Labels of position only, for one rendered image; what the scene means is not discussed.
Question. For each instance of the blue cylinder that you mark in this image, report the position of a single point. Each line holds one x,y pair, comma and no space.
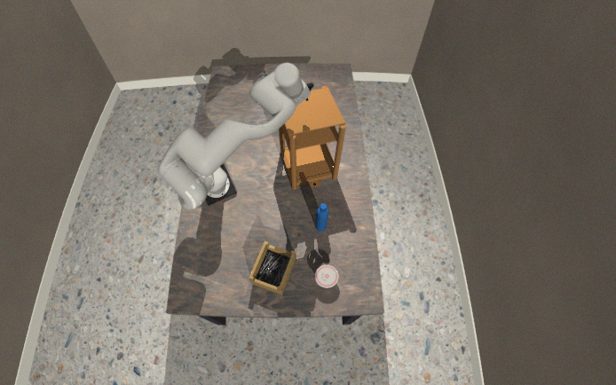
321,217

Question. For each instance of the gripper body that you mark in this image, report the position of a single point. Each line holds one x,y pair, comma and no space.
305,94

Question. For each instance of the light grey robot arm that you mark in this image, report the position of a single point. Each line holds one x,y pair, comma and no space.
191,154

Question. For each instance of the wooden shelving unit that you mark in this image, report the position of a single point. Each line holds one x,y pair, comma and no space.
307,158

